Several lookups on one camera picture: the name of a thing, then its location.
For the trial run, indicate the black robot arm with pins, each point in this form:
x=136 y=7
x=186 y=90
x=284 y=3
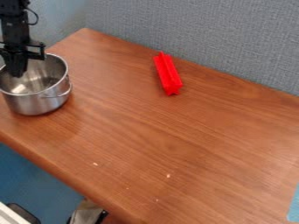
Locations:
x=15 y=24

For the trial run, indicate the stainless steel pot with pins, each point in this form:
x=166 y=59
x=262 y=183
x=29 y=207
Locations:
x=42 y=90

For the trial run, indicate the grey table leg bracket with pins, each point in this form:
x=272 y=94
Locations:
x=89 y=213

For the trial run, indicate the white object at corner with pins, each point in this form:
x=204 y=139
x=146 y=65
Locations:
x=10 y=217

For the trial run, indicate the black object at bottom left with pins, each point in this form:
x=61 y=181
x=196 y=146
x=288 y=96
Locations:
x=29 y=216

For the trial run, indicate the red star-shaped block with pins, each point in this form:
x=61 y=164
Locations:
x=169 y=75

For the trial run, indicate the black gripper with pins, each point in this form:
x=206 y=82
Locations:
x=10 y=50

